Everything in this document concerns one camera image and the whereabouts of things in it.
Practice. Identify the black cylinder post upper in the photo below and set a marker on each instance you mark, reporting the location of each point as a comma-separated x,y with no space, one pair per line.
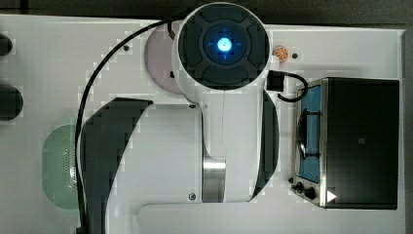
6,45

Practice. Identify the orange slice toy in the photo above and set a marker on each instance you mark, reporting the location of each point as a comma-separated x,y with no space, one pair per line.
281,53

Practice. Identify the black toaster oven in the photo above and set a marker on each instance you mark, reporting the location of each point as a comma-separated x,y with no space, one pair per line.
347,143

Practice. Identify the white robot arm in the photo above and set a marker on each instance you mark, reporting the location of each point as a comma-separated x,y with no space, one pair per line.
218,144

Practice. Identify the black cylinder post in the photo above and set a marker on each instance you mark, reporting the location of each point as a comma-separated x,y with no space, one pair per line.
6,45
11,102

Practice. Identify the black cylinder post lower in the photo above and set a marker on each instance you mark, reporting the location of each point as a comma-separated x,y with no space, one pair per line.
11,102

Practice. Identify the grey round plate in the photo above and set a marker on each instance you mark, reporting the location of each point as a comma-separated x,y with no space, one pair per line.
157,57

